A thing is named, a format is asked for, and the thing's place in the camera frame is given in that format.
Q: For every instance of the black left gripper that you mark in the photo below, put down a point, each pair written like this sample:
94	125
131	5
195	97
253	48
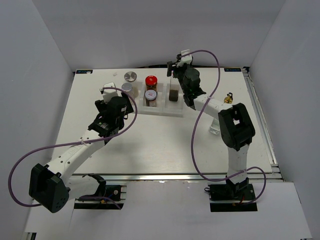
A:
101	106

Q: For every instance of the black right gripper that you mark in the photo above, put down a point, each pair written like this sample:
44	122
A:
176	68

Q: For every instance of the red-cap brown sauce bottle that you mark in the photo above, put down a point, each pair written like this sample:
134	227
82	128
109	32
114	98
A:
151	83

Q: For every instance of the glass bottle with dark sauce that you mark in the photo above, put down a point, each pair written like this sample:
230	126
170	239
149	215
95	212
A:
174	88

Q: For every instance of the white blue-label silver-lid shaker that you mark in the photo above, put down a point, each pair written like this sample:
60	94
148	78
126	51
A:
128	88

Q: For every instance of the white-lid dark spice jar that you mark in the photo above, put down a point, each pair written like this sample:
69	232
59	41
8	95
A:
151	98

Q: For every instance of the beige powder silver-lid jar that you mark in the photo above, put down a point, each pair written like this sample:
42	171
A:
131	77

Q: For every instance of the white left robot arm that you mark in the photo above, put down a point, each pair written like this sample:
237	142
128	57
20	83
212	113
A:
52	185

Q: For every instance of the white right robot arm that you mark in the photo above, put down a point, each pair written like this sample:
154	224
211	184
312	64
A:
235	125

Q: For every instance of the white three-compartment plastic tray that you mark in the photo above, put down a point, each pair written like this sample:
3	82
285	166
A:
164	107

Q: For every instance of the left blue corner sticker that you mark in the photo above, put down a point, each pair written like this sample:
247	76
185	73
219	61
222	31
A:
84	71

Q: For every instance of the blue corner sticker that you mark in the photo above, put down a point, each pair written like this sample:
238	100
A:
84	71
232	69

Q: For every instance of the right blue corner sticker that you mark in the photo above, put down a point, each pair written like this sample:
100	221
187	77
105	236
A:
232	69

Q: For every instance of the clear glass oil bottle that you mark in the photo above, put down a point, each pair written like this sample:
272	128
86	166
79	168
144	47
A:
215	108

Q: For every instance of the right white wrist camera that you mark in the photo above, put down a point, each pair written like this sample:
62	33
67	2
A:
185	57

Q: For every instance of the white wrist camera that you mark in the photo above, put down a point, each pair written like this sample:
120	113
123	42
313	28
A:
185	57
108	91

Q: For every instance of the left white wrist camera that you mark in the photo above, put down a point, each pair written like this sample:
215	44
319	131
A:
108	91

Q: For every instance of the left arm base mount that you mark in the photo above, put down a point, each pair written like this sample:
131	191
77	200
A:
107	196

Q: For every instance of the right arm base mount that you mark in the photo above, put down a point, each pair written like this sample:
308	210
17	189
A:
223	200

